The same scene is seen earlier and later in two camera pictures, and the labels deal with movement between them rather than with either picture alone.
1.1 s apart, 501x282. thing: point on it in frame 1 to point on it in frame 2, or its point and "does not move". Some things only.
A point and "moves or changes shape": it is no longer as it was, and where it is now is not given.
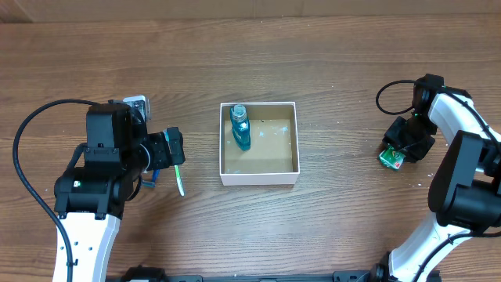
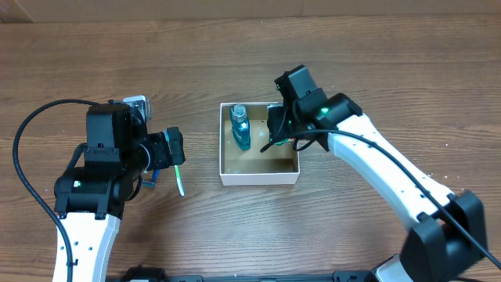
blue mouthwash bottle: (241, 126) does not move
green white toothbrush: (177, 171) does not move
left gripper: (162, 156) does not move
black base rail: (149, 273) does not move
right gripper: (414, 153) to (278, 126)
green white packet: (392, 157) moves or changes shape
